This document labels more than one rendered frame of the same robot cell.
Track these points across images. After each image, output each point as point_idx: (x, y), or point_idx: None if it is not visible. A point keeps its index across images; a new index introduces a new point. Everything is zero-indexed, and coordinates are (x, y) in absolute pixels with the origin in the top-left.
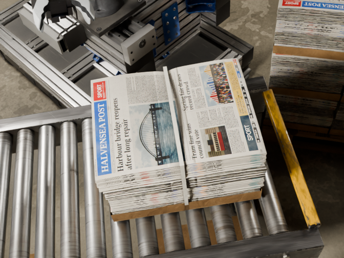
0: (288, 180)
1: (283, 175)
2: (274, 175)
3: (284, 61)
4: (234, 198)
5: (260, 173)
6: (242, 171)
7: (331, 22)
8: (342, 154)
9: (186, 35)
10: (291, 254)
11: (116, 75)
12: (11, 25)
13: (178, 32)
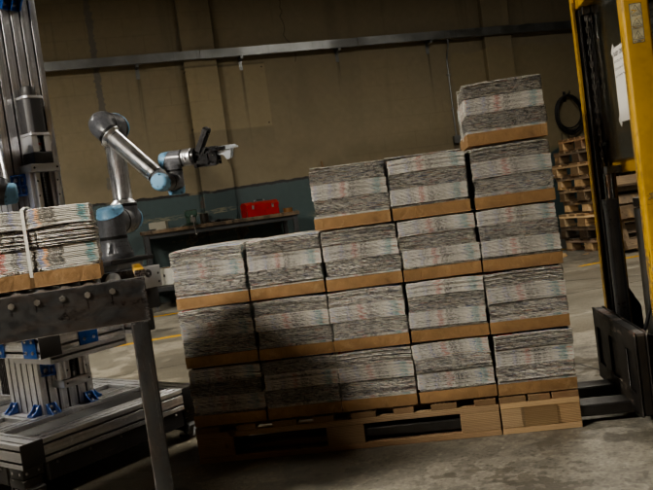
0: (226, 478)
1: (222, 476)
2: (210, 478)
3: (190, 317)
4: (76, 273)
5: (90, 234)
6: (74, 227)
7: (216, 260)
8: (297, 455)
9: (107, 346)
10: (116, 287)
11: (28, 416)
12: None
13: (95, 335)
